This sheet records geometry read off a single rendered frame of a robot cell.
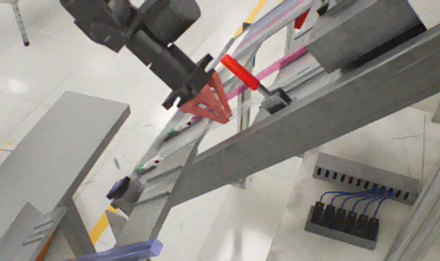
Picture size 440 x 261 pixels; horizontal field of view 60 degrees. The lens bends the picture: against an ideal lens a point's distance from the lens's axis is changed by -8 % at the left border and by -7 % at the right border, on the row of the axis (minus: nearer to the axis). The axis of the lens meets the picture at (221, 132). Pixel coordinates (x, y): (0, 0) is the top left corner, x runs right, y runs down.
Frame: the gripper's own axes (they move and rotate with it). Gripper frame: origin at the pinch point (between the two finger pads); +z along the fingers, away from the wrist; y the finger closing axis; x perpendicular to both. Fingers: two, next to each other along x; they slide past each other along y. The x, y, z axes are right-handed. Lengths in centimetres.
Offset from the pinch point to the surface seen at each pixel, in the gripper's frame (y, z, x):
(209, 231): 32, 49, 85
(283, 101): -6.1, 0.4, -15.4
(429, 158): 39, 56, -4
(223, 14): 201, 5, 127
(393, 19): -5.1, -0.9, -33.1
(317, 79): -1.6, 2.0, -18.8
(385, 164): 32, 47, 4
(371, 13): -5.1, -2.8, -31.6
